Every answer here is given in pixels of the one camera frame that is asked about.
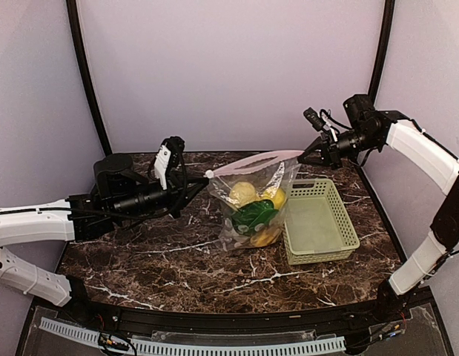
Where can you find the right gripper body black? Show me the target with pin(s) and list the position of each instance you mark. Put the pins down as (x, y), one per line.
(335, 156)

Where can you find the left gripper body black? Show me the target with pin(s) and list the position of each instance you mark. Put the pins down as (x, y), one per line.
(176, 191)

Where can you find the beige wrinkled round food toy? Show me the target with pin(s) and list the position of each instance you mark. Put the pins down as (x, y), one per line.
(243, 193)

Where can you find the yellow lemon toy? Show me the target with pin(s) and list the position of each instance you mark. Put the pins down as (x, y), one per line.
(276, 195)

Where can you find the clear dotted zip top bag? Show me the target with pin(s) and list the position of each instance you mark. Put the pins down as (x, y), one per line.
(270, 169)

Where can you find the bok choy toy green white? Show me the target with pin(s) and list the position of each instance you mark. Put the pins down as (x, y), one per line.
(253, 217)

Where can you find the pale green plastic basket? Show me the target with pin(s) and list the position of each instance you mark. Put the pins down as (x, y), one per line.
(317, 226)

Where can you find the orange yellow pepper toy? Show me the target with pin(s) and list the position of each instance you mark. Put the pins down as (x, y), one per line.
(265, 237)

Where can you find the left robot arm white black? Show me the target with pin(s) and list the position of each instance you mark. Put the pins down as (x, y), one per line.
(119, 195)

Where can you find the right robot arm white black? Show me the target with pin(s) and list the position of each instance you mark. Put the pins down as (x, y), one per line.
(369, 130)

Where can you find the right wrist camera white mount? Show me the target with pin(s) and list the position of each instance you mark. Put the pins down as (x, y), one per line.
(319, 124)

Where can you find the right black frame post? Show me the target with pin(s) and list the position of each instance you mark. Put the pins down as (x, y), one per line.
(382, 48)

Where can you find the black frame post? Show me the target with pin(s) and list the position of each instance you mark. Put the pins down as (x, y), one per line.
(382, 48)
(84, 70)

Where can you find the black front rail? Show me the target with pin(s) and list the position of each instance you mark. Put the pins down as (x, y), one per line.
(345, 319)

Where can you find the white slotted cable duct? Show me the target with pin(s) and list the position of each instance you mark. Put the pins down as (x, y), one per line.
(172, 343)

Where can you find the left black frame post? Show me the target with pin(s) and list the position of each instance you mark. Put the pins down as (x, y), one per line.
(84, 70)

